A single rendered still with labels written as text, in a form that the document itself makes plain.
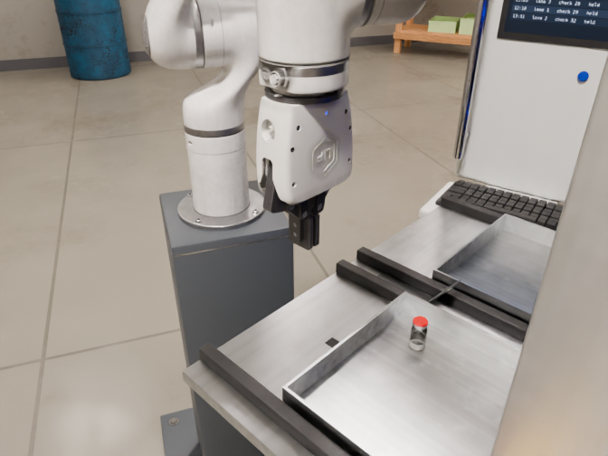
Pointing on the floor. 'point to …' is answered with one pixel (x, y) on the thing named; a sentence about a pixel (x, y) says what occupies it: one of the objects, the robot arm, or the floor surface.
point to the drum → (93, 38)
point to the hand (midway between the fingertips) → (304, 228)
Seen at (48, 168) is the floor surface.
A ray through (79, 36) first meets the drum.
